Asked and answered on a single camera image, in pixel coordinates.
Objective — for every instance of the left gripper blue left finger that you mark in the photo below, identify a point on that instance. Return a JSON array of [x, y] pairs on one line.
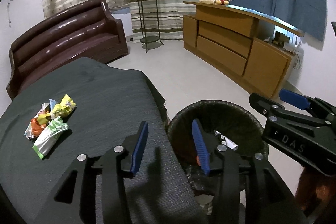
[[72, 200]]

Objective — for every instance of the wooden sideboard cabinet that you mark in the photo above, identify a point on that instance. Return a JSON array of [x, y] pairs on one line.
[[238, 42]]

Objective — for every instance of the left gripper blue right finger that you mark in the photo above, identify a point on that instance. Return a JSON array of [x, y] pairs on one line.
[[268, 199]]

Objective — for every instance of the white yellow lemon wrapper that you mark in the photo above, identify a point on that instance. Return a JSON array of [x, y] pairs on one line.
[[43, 117]]

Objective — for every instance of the black trash bin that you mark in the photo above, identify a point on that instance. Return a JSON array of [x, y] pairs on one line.
[[218, 119]]

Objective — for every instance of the orange wrapper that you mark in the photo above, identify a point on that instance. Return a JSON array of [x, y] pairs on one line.
[[36, 128]]

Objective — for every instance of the white paper trash in bin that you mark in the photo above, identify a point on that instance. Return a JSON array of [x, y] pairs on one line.
[[226, 141]]

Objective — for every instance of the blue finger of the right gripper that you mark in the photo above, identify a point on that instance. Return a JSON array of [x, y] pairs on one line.
[[294, 99], [267, 107]]

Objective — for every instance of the small blue white wrapper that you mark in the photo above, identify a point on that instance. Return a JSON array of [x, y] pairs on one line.
[[52, 104]]

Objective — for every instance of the green white snack wrapper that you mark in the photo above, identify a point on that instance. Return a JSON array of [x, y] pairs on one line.
[[49, 136]]

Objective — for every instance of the yellow snack wrapper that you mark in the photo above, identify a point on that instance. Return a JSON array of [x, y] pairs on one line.
[[64, 108]]

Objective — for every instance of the black metal plant stand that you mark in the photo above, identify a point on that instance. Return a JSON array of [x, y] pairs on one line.
[[148, 11]]

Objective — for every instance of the dark brown leather sofa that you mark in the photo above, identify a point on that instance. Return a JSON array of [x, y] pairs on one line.
[[87, 29]]

